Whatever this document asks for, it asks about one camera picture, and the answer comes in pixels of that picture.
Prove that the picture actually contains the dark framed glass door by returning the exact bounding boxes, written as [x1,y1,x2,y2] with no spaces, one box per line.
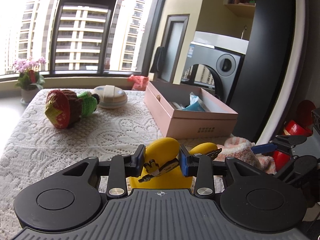
[158,14,190,84]

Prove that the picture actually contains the red round container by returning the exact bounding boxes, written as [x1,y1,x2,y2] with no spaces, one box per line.
[272,100,317,166]

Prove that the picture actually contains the round cream pouch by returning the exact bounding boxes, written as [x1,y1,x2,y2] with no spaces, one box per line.
[93,85,128,109]

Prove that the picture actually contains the pink potted flowers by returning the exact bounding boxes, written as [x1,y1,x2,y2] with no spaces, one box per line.
[12,57,47,105]

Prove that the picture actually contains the grey washing machine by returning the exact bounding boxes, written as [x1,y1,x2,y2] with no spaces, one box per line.
[180,31,250,105]

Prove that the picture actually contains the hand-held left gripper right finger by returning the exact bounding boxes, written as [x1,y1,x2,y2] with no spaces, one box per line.
[179,145,275,200]

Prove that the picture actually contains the blue face mask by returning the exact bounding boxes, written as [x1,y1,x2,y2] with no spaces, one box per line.
[184,92,211,112]

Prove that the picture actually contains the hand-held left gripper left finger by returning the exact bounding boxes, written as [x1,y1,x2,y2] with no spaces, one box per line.
[62,144,147,201]

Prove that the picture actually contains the red plastic bag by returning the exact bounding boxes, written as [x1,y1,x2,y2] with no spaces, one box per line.
[127,74,149,91]

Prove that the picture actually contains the white lace tablecloth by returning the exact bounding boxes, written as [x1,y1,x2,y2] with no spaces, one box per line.
[0,88,253,240]

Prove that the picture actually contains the black hanging bag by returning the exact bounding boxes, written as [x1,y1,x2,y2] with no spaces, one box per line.
[149,46,165,74]

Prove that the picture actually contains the crocheted red and green toy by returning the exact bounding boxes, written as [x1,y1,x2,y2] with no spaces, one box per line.
[45,89,99,130]

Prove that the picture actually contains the wooden wall shelf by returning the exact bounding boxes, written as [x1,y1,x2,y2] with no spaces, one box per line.
[224,0,258,19]

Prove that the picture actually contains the black box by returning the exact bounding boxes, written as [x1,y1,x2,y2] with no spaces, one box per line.
[311,107,320,131]

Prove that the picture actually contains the pink cardboard box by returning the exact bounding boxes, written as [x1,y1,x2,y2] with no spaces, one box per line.
[144,80,238,139]

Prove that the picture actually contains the yellow rubber slipper with charms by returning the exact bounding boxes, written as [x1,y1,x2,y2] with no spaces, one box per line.
[129,137,223,189]

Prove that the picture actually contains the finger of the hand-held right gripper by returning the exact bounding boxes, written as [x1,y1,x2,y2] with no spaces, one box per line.
[251,135,307,154]
[276,155,318,184]

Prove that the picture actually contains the fluffy pink sock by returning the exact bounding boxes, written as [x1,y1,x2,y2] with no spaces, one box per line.
[214,136,277,174]

